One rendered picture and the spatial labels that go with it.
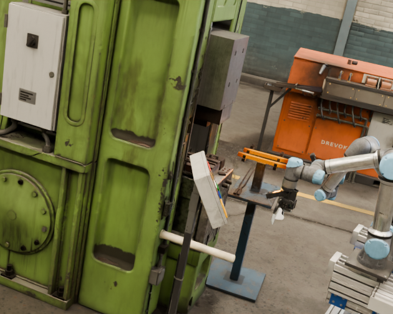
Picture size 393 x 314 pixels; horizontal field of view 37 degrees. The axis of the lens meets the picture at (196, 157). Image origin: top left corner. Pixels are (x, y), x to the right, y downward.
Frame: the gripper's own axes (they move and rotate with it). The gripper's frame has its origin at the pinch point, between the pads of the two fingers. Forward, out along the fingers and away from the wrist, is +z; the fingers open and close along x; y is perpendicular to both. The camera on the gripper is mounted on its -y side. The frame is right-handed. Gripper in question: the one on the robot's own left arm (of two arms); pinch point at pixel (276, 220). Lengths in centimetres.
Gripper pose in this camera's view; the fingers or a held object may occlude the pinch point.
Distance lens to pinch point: 312.9
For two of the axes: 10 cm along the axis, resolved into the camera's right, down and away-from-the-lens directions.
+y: 8.6, 3.2, -4.1
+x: 4.8, -2.1, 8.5
